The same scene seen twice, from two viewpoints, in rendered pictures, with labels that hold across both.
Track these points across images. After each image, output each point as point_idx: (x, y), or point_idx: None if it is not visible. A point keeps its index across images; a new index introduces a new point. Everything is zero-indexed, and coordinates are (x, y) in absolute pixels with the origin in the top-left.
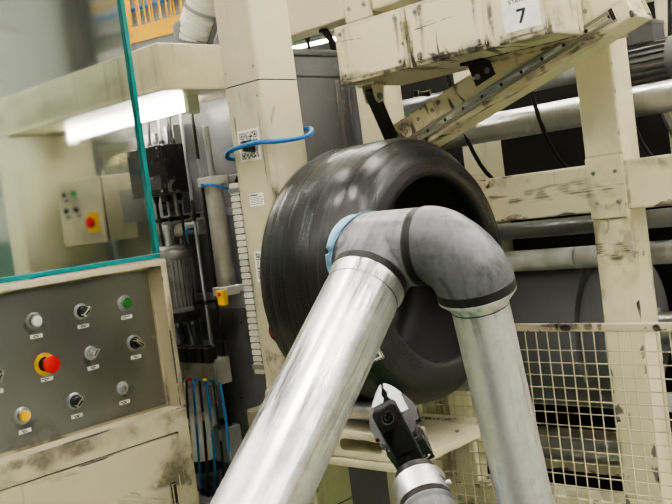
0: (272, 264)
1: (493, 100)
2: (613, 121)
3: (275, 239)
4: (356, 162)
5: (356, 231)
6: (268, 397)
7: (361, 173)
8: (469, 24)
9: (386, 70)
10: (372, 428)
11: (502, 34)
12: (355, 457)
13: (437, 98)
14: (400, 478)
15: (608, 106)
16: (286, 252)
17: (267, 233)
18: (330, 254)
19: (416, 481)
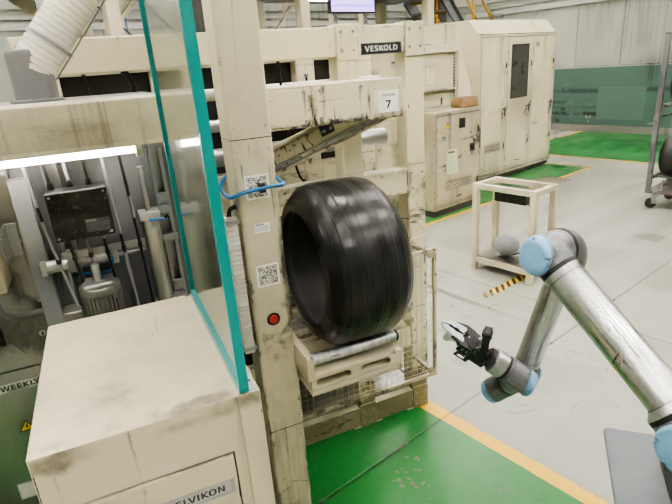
0: (361, 273)
1: (332, 146)
2: (360, 155)
3: (359, 256)
4: (381, 198)
5: (559, 246)
6: (629, 336)
7: (391, 205)
8: (356, 104)
9: (294, 126)
10: (463, 345)
11: (376, 113)
12: (372, 371)
13: (293, 142)
14: (501, 360)
15: (358, 147)
16: (372, 263)
17: (348, 253)
18: (551, 261)
19: (508, 358)
